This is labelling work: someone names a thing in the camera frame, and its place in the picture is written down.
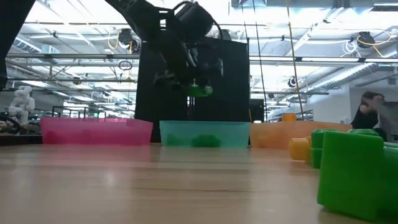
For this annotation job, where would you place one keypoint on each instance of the yellow block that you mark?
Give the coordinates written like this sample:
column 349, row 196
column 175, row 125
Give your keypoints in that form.
column 289, row 117
column 299, row 149

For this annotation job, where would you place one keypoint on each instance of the white humanoid robot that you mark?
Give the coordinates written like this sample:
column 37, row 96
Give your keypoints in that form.
column 21, row 104

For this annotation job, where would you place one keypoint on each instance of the black screen stand pole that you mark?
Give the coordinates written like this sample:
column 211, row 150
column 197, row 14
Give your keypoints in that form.
column 192, row 107

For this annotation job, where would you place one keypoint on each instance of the black aluminium table frame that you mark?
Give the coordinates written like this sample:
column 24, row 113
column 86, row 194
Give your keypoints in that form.
column 20, row 140

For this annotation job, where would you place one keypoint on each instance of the teal plastic bin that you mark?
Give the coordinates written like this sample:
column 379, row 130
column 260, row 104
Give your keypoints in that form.
column 217, row 130

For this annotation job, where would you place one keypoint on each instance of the black background panel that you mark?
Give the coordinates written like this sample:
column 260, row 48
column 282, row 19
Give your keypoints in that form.
column 256, row 110

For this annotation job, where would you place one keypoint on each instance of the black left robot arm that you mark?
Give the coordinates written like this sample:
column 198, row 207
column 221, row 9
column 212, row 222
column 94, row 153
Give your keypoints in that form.
column 140, row 15

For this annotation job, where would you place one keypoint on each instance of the black screen panel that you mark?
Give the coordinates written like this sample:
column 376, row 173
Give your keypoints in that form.
column 233, row 93
column 149, row 93

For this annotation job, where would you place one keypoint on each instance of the small green two-stud block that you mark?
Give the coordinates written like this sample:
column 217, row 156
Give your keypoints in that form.
column 205, row 140

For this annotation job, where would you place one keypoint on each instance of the person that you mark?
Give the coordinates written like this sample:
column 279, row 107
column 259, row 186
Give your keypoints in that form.
column 365, row 115

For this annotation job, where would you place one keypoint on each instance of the pink plastic bin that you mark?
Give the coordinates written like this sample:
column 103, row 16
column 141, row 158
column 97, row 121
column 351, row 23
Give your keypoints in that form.
column 93, row 130

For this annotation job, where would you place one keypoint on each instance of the orange plastic bin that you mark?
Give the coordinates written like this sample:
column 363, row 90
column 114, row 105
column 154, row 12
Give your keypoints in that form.
column 280, row 133

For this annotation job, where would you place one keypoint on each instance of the black metal railing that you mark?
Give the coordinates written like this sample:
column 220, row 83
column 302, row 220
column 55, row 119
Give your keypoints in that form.
column 77, row 108

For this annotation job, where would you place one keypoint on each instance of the short green block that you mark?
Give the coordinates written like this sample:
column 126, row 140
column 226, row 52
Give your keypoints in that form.
column 199, row 91
column 316, row 149

